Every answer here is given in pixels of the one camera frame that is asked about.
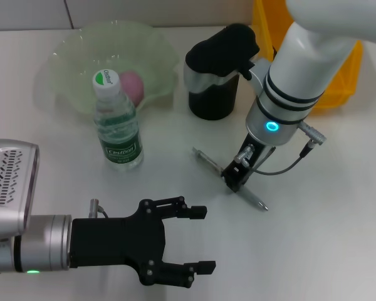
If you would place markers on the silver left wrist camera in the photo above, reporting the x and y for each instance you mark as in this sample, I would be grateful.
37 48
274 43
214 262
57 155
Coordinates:
7 182

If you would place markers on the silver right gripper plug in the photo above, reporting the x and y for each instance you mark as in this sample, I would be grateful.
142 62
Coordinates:
244 154

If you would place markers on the white grey ballpoint pen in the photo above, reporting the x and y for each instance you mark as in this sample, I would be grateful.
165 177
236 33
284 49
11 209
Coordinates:
253 197

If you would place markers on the yellow plastic bin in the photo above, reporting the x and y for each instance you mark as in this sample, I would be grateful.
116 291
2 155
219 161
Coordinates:
344 81

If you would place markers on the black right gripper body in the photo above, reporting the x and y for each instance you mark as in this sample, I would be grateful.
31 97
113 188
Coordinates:
257 153

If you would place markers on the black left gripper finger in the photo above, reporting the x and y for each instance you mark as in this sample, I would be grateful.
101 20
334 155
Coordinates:
206 268
198 214

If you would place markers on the green glass fruit plate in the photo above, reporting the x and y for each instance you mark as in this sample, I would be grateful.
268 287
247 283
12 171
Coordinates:
75 62

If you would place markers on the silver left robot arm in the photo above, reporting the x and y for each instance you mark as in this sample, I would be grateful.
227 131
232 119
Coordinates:
37 244

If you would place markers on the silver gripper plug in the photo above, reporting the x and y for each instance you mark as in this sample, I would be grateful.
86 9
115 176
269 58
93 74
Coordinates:
244 154
95 207

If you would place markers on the clear green-label water bottle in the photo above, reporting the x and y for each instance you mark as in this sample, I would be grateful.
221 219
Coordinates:
119 138

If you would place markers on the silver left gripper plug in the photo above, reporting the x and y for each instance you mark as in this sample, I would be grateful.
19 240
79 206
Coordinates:
95 207

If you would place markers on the black mesh pen holder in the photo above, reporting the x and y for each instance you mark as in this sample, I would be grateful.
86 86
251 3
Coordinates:
213 103

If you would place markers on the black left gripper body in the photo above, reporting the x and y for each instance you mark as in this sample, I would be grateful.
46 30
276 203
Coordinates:
116 244

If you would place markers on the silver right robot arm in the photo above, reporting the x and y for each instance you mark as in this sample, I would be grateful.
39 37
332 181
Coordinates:
300 69

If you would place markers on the pink peach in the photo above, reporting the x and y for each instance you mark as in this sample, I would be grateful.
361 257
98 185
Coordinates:
133 86

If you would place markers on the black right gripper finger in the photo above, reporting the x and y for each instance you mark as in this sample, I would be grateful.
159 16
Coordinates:
250 177
235 175

